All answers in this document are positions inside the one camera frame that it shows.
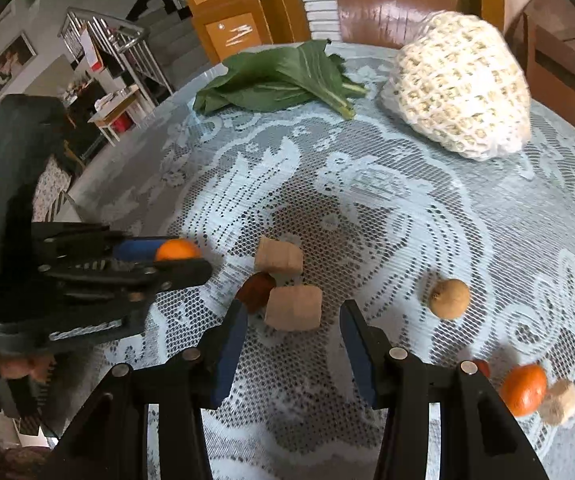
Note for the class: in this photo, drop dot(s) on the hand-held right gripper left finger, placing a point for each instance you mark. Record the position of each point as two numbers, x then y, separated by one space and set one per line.
227 355

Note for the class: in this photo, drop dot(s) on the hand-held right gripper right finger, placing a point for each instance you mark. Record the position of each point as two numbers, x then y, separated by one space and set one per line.
360 355

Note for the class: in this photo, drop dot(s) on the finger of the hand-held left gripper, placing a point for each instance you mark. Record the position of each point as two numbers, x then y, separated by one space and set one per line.
135 251
177 271

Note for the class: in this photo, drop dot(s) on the small orange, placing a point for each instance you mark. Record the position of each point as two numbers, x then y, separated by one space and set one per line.
523 390
177 250

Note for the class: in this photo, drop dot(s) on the tan cork block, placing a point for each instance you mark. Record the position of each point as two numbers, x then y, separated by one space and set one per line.
295 307
280 256
560 402

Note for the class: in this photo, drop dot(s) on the person's left hand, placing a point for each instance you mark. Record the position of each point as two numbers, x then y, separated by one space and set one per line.
19 365

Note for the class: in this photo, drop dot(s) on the red brown dried fruit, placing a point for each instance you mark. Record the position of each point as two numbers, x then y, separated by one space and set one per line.
255 291

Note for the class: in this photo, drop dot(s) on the brown longan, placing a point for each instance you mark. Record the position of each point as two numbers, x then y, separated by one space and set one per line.
449 299

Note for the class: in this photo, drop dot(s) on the white lace tablecloth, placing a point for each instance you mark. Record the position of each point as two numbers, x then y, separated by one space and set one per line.
367 240

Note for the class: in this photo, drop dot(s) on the small white table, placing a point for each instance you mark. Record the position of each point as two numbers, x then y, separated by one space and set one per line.
112 112

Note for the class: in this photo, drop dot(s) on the metal stair railing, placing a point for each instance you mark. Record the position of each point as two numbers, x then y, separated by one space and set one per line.
117 45

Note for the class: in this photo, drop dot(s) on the green leafy vegetable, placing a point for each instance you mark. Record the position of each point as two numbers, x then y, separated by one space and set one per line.
277 77

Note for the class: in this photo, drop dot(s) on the yellow wooden cabinet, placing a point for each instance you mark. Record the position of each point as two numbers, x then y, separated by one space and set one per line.
227 5

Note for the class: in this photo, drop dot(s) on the fruit in white foam net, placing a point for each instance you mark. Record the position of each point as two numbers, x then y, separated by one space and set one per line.
460 85

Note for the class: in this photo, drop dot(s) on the brown leather chair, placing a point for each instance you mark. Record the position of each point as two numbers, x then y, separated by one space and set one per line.
387 12

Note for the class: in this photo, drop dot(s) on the dark wooden slatted chair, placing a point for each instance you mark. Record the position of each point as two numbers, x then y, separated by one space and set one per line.
562 55

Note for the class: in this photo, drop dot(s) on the framed wall picture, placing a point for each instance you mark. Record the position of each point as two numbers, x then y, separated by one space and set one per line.
11 62

